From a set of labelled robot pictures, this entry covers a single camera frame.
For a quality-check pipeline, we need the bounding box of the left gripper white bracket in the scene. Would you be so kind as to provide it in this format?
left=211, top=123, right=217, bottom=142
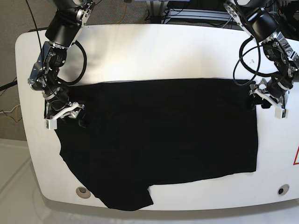
left=249, top=79, right=290, bottom=110

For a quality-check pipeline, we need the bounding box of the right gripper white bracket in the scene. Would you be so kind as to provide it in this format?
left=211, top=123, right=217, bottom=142
left=45, top=101, right=90, bottom=128

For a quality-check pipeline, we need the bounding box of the black T-shirt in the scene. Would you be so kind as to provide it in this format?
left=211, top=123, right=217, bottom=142
left=56, top=79, right=258, bottom=211

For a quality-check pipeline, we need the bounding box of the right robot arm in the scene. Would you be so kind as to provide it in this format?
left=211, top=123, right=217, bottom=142
left=28, top=0, right=95, bottom=130

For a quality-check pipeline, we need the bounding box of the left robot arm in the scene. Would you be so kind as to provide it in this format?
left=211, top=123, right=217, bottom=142
left=224, top=0, right=299, bottom=112

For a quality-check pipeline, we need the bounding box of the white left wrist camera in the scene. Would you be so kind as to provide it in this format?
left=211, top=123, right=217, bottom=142
left=275, top=108, right=289, bottom=119

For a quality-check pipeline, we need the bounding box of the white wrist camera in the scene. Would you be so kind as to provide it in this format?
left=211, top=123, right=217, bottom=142
left=45, top=119, right=57, bottom=130
left=275, top=108, right=289, bottom=119

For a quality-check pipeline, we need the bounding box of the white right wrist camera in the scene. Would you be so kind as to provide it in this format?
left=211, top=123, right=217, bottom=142
left=45, top=119, right=57, bottom=130

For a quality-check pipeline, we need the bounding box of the aluminium frame rail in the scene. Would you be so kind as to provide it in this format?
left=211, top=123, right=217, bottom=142
left=167, top=8, right=234, bottom=27

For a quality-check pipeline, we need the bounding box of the yellow cable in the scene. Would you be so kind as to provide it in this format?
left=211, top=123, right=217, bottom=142
left=116, top=3, right=128, bottom=24

